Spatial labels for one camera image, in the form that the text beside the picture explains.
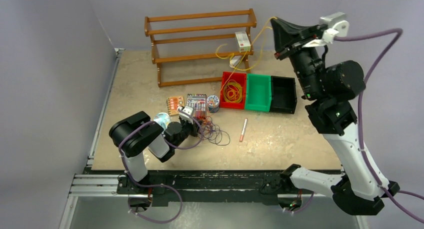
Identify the pack of coloured markers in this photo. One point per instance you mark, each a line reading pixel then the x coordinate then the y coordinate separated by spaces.
pixel 198 103

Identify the wooden three-tier rack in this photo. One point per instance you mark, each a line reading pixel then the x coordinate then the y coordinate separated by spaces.
pixel 198 36

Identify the black plastic bin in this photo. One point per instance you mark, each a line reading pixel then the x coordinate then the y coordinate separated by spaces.
pixel 284 96

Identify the white red small box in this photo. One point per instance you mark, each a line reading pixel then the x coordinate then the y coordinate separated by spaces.
pixel 243 41

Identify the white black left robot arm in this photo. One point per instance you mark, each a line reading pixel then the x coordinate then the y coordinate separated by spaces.
pixel 138 132

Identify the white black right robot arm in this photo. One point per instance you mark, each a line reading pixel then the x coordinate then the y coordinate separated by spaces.
pixel 360 187

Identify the round blue white tub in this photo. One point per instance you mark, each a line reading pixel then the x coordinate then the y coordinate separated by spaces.
pixel 213 103

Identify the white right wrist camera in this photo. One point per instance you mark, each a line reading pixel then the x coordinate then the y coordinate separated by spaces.
pixel 337 26

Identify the white orange-capped marker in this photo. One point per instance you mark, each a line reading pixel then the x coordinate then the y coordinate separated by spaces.
pixel 243 131

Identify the orange spiral notebook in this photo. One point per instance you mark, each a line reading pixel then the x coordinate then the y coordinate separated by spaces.
pixel 173 103

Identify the green plastic bin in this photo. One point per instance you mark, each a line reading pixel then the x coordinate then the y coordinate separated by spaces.
pixel 258 93

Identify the aluminium rail frame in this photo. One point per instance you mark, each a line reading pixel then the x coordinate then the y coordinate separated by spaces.
pixel 93 203

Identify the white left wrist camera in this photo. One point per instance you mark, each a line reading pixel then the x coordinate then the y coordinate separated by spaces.
pixel 187 111

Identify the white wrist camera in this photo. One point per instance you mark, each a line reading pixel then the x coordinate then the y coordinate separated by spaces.
pixel 187 111
pixel 337 26

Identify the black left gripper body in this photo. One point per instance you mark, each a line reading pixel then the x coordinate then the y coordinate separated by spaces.
pixel 187 128

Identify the red plastic bin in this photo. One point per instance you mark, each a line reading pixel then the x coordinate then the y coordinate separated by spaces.
pixel 233 90

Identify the white stapler under rack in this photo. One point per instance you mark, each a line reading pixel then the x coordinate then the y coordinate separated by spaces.
pixel 236 61

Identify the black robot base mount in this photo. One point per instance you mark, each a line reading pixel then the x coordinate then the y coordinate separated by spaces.
pixel 266 187

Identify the blue white tape package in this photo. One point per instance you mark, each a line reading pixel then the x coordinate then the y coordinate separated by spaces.
pixel 163 119

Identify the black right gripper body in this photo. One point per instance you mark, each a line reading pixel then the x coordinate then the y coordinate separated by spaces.
pixel 308 65

